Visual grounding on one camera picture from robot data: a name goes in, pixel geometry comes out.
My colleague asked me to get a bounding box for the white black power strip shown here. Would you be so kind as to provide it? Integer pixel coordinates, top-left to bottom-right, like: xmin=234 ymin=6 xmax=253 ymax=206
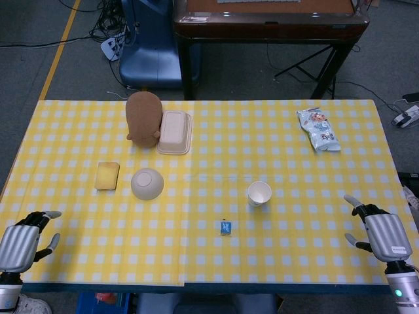
xmin=392 ymin=105 xmax=419 ymax=128

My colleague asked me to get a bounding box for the white sneaker with laces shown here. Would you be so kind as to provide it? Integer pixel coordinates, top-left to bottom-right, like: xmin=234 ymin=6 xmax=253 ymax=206
xmin=402 ymin=184 xmax=419 ymax=210

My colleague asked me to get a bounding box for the blue plastic crate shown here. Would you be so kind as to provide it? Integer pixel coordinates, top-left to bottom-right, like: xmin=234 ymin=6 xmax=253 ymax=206
xmin=77 ymin=292 xmax=132 ymax=314

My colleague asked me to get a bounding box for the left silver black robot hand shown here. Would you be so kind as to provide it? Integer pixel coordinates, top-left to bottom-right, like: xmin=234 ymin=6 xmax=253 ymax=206
xmin=0 ymin=211 xmax=62 ymax=274

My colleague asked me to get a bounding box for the yellow sponge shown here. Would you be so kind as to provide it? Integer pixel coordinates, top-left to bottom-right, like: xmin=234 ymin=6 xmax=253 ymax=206
xmin=94 ymin=162 xmax=120 ymax=191

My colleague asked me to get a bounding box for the small blue wrapped packet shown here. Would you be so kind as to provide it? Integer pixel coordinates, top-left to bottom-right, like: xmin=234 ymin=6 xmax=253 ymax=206
xmin=218 ymin=219 xmax=234 ymax=236

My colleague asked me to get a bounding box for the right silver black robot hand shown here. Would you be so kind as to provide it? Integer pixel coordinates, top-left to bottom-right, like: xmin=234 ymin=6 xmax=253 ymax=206
xmin=343 ymin=195 xmax=414 ymax=262

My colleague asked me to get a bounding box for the white floral paper cup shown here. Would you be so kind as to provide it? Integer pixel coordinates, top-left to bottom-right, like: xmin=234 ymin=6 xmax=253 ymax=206
xmin=247 ymin=181 xmax=273 ymax=208

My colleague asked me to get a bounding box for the white power strip with plugs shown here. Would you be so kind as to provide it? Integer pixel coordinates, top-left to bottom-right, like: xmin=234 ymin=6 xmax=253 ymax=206
xmin=100 ymin=32 xmax=127 ymax=61

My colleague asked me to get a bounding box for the white shoe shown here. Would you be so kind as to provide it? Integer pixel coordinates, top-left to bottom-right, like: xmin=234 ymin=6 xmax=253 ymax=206
xmin=16 ymin=293 xmax=52 ymax=314

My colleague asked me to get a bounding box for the blue machine base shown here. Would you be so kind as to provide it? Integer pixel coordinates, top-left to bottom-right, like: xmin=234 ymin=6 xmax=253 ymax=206
xmin=119 ymin=0 xmax=201 ymax=92

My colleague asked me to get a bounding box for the dark wooden mahjong table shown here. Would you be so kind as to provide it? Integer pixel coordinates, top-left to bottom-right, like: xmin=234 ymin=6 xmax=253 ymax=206
xmin=172 ymin=0 xmax=370 ymax=101

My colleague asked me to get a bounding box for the dark blue seat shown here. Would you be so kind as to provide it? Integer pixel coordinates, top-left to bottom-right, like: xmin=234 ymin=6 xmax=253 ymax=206
xmin=136 ymin=293 xmax=278 ymax=314

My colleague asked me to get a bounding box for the yellow white checkered tablecloth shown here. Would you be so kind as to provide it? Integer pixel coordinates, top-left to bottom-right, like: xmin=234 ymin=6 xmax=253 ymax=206
xmin=0 ymin=99 xmax=419 ymax=288

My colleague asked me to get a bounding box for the brown plush toy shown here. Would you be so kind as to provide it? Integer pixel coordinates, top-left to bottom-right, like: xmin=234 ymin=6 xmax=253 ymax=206
xmin=126 ymin=92 xmax=164 ymax=148

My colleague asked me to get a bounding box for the beige rectangular food container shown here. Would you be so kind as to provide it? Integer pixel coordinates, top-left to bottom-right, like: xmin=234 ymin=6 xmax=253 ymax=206
xmin=156 ymin=110 xmax=194 ymax=156

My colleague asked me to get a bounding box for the long black floor cable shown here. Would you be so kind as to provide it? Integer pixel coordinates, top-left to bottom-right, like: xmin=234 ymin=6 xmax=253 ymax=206
xmin=0 ymin=35 xmax=103 ymax=50

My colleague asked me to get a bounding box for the thin white cable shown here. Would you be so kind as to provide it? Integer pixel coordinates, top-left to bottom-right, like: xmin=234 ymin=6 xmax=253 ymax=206
xmin=106 ymin=84 xmax=140 ymax=99

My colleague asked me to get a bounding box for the beige upturned bowl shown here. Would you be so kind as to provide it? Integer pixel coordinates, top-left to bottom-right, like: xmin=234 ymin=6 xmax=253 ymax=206
xmin=130 ymin=167 xmax=165 ymax=201

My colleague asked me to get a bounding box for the white printed snack bag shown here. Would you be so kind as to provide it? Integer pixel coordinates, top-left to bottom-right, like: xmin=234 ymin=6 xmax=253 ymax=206
xmin=296 ymin=107 xmax=342 ymax=152

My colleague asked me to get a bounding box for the tangled black cable bundle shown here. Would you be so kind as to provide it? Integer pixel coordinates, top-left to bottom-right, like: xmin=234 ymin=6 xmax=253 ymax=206
xmin=88 ymin=0 xmax=134 ymax=43

